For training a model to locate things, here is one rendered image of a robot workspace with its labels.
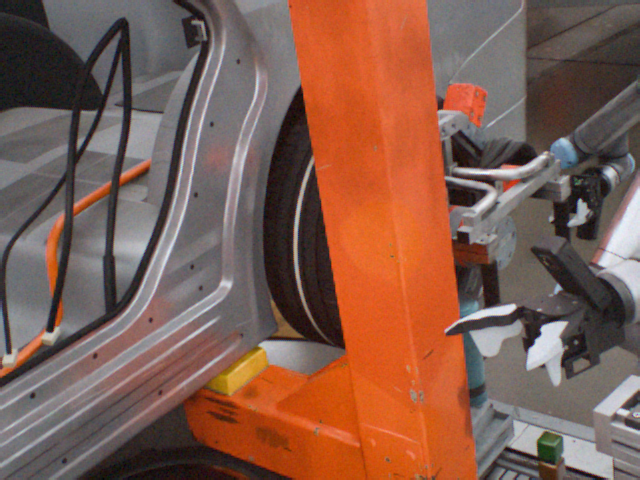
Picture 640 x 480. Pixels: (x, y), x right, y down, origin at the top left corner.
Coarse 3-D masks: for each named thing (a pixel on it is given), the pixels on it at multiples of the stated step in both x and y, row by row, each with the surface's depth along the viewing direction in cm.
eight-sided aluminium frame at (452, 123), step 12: (444, 120) 225; (456, 120) 227; (444, 132) 224; (456, 132) 228; (468, 132) 233; (480, 132) 237; (468, 144) 241; (480, 144) 238; (468, 156) 246; (480, 156) 245; (468, 276) 252; (480, 276) 250; (468, 288) 253; (480, 288) 249; (480, 300) 249
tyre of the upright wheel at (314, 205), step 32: (288, 160) 224; (288, 192) 221; (288, 224) 221; (320, 224) 215; (288, 256) 223; (320, 256) 216; (288, 288) 226; (320, 288) 220; (288, 320) 236; (320, 320) 227
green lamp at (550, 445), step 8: (544, 432) 189; (552, 432) 189; (536, 440) 188; (544, 440) 187; (552, 440) 187; (560, 440) 187; (544, 448) 187; (552, 448) 186; (560, 448) 187; (544, 456) 188; (552, 456) 186
